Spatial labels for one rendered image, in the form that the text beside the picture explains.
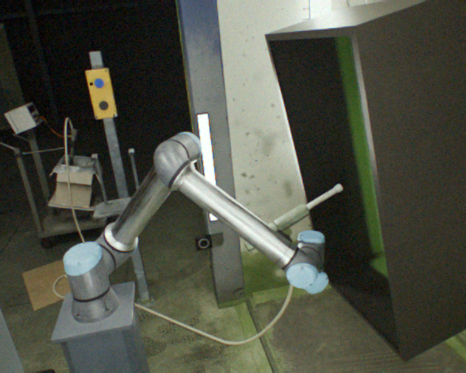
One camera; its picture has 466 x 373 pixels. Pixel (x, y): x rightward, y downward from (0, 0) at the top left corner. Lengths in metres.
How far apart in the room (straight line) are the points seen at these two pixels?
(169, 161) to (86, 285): 0.64
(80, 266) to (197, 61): 1.15
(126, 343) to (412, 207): 1.18
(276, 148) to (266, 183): 0.21
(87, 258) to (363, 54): 1.18
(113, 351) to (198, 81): 1.34
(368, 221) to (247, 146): 0.76
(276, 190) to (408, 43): 1.38
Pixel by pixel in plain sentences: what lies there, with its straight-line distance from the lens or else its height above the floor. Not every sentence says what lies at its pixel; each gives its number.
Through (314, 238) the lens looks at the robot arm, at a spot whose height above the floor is 0.98.
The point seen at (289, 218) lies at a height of 0.90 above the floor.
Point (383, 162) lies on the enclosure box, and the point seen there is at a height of 1.26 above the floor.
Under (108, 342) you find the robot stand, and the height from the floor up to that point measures 0.57.
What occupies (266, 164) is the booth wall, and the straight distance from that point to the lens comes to 2.27.
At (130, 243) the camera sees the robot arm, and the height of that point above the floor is 0.87.
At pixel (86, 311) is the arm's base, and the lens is 1.69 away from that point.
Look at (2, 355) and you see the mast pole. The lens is 0.25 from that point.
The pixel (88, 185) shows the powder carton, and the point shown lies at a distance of 3.67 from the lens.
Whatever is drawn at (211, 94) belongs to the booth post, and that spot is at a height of 1.37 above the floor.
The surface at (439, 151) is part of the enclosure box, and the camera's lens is 1.32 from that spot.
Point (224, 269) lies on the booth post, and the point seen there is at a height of 0.29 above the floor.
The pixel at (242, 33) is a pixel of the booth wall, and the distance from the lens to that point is 2.14.
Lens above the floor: 1.63
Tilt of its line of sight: 21 degrees down
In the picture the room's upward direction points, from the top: 6 degrees counter-clockwise
